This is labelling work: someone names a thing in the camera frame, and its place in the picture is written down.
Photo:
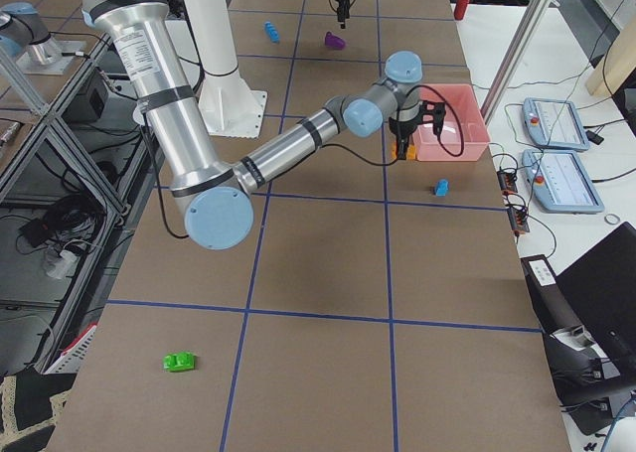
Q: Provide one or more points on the orange block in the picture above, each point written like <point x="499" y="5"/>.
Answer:
<point x="403" y="148"/>

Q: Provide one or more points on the purple block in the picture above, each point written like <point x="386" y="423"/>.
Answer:
<point x="334" y="42"/>

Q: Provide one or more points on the small blue block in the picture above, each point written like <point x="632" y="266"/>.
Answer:
<point x="441" y="188"/>

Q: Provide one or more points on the pink plastic box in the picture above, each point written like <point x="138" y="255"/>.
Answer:
<point x="464" y="136"/>

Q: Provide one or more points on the long blue studded block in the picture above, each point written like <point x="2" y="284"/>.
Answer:
<point x="271" y="32"/>

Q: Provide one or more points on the upper teach pendant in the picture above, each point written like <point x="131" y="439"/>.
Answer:
<point x="555" y="124"/>

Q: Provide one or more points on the teach pendant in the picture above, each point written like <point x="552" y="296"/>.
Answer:
<point x="555" y="124"/>
<point x="559" y="182"/>

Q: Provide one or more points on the lower teach pendant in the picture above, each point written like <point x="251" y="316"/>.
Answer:
<point x="559" y="182"/>

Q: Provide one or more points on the green block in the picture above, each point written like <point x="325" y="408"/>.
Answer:
<point x="179" y="362"/>

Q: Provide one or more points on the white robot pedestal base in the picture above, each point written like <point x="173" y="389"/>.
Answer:
<point x="229" y="107"/>

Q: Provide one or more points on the aluminium frame post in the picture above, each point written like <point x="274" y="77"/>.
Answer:
<point x="527" y="27"/>

